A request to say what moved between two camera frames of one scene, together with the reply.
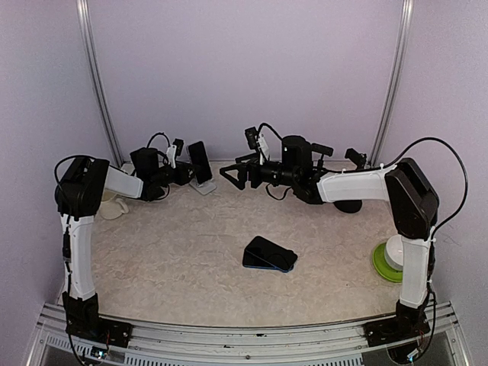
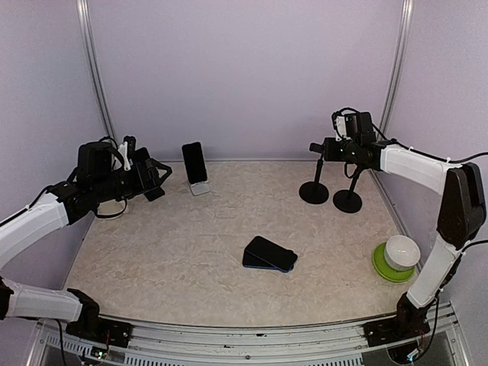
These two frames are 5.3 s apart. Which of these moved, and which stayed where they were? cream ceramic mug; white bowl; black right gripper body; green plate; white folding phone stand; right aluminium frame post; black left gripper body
Moved: black right gripper body; black left gripper body; white folding phone stand
Stayed: right aluminium frame post; green plate; cream ceramic mug; white bowl
